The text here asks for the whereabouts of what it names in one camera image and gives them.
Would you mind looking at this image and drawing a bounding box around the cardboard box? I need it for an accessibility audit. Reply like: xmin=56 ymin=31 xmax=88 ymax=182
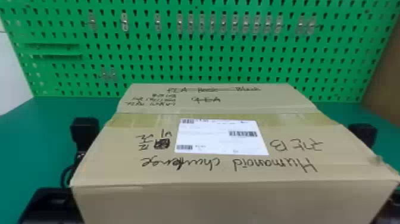
xmin=69 ymin=82 xmax=400 ymax=224

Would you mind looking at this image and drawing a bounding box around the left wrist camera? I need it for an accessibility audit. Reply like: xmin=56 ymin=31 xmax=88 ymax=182
xmin=70 ymin=117 xmax=101 ymax=151

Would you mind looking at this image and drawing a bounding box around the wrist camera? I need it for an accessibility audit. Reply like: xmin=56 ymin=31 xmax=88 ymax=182
xmin=348 ymin=123 xmax=378 ymax=149
xmin=70 ymin=117 xmax=101 ymax=151

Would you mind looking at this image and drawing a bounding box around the black cable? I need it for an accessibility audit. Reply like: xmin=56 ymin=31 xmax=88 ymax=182
xmin=60 ymin=162 xmax=77 ymax=189

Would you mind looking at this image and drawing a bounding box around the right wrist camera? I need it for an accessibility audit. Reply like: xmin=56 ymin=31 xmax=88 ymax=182
xmin=348 ymin=123 xmax=378 ymax=149

